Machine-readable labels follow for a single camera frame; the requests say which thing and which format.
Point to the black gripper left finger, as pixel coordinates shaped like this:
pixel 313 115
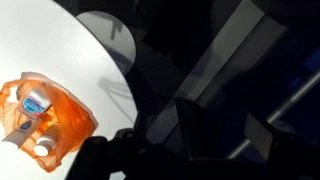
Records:
pixel 100 156

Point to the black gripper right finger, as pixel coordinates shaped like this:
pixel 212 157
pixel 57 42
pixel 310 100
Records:
pixel 258 131

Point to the orange plastic bag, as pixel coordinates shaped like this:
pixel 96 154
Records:
pixel 71 120

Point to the orange pill bottle white lid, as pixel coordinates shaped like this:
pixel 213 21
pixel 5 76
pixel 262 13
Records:
pixel 46 141

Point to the grey flat metal beam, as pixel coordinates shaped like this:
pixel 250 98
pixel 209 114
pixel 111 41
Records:
pixel 216 60

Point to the cream tube blue logo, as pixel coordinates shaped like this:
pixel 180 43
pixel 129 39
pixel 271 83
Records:
pixel 20 130

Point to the white jar blue label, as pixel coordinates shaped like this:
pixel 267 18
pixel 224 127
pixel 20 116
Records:
pixel 36 102

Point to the grey round disc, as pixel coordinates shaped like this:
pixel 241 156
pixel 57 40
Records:
pixel 110 36

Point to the grey metal rail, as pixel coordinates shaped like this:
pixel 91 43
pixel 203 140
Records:
pixel 286 103

